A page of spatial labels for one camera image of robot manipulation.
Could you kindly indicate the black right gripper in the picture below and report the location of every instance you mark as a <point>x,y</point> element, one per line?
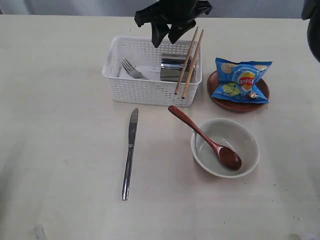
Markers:
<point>180,14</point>

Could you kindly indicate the blue chips bag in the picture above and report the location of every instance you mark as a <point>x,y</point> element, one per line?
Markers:
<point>237,81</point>

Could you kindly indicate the silver table knife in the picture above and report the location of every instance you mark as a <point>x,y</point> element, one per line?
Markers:
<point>132,129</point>

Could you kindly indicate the brown wooden plate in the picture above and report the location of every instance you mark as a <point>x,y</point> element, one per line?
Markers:
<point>212,84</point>

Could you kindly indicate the pale green ceramic bowl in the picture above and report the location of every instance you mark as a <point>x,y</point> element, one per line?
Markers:
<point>238,152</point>

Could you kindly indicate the red-brown wooden spoon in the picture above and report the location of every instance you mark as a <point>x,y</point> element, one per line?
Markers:
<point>207,140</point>

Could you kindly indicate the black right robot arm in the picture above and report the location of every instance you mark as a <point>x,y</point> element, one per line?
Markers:
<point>311,12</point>

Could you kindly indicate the wooden chopstick left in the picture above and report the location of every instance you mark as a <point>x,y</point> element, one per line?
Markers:
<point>186,61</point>

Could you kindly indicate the wooden chopstick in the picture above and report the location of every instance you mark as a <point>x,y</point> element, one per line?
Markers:
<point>186,61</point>
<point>192,65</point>

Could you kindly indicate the wooden chopstick right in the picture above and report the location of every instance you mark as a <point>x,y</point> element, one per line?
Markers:
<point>192,65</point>

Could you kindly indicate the white perforated plastic basket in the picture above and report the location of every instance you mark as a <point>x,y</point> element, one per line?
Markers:
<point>141,53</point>

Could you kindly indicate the silver metal fork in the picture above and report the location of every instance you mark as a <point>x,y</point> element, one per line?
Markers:
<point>131,70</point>

